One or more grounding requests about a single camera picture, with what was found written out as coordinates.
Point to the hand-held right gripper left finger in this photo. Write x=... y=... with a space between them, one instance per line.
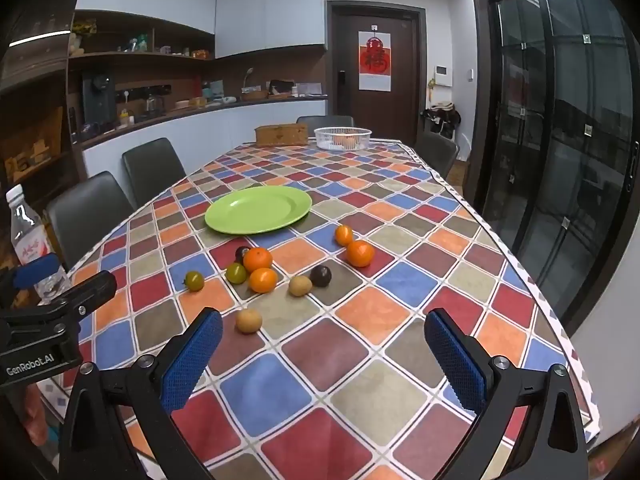
x=192 y=360

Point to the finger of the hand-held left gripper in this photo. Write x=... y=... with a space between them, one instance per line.
x=95 y=287
x=35 y=270

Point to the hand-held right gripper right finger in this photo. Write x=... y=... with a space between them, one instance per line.
x=455 y=360

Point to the brown kiwi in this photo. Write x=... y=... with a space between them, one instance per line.
x=300 y=285
x=248 y=320

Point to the green tomato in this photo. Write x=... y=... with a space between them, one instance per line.
x=194 y=280
x=236 y=273

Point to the dark purple plum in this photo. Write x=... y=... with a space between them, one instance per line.
x=240 y=252
x=320 y=275

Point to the green round plate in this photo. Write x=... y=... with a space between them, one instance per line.
x=257 y=210

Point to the small orange mandarin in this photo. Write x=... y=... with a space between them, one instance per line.
x=343 y=235

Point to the person's left hand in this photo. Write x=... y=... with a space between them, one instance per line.
x=37 y=412

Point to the clear plastic water bottle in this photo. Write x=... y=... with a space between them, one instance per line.
x=27 y=230

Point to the dark grey chair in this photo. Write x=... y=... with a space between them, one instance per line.
x=85 y=215
x=150 y=170
x=325 y=120
x=437 y=152

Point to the colourful checkered tablecloth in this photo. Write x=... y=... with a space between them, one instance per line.
x=350 y=360

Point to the yellow small bottle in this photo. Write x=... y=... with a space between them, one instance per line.
x=124 y=119

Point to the black water dispenser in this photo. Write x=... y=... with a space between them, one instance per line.
x=98 y=100

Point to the glass kettle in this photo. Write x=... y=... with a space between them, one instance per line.
x=153 y=105

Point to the white counter cabinet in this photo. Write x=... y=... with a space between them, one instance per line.
x=225 y=130

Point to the teal box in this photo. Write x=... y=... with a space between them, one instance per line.
x=213 y=89

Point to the brown woven box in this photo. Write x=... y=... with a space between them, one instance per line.
x=280 y=135

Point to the dark clothes pile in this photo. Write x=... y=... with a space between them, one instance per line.
x=440 y=117

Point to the white plastic basket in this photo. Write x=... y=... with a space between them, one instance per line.
x=330 y=142

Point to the black framed glass partition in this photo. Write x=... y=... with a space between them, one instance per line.
x=575 y=135

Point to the chrome faucet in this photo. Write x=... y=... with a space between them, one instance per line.
x=248 y=77

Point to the yellow hanging ornament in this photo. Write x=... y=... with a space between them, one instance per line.
x=431 y=90

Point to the black countertop box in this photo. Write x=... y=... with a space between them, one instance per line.
x=280 y=87

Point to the white countertop boxes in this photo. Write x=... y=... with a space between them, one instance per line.
x=309 y=90

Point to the dark brown door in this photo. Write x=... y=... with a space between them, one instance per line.
x=400 y=60

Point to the wooden wall shelf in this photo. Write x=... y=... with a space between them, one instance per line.
x=140 y=55

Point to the white wall intercom panel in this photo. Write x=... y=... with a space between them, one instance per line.
x=440 y=75

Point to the red wall calendar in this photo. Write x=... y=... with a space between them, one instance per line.
x=374 y=60

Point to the white wall cabinet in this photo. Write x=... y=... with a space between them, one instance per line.
x=270 y=10

